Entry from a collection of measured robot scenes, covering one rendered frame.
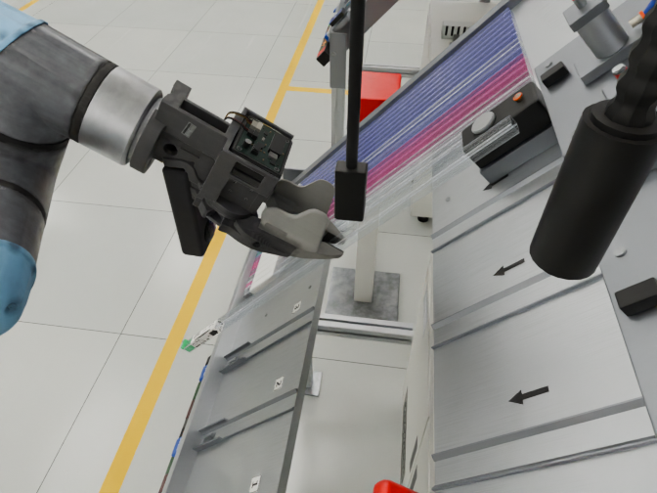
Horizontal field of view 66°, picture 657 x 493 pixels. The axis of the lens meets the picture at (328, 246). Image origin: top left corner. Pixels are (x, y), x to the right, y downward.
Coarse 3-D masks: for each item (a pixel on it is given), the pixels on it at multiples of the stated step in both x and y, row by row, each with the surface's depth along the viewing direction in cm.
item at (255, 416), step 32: (288, 288) 70; (320, 288) 63; (256, 320) 72; (288, 320) 64; (256, 352) 65; (288, 352) 59; (224, 384) 68; (256, 384) 60; (288, 384) 55; (224, 416) 62; (256, 416) 56; (288, 416) 51; (224, 448) 57; (256, 448) 52; (288, 448) 48; (192, 480) 59; (224, 480) 53; (256, 480) 49
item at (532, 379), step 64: (448, 192) 52; (512, 192) 44; (448, 256) 46; (512, 256) 40; (448, 320) 41; (512, 320) 36; (576, 320) 32; (448, 384) 37; (512, 384) 33; (576, 384) 29; (448, 448) 34; (512, 448) 30; (576, 448) 27; (640, 448) 25
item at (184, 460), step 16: (240, 288) 79; (240, 320) 76; (224, 336) 73; (224, 352) 72; (208, 368) 69; (208, 384) 68; (208, 400) 66; (192, 416) 64; (208, 416) 65; (192, 432) 63; (192, 448) 62; (176, 464) 60; (192, 464) 61; (176, 480) 59
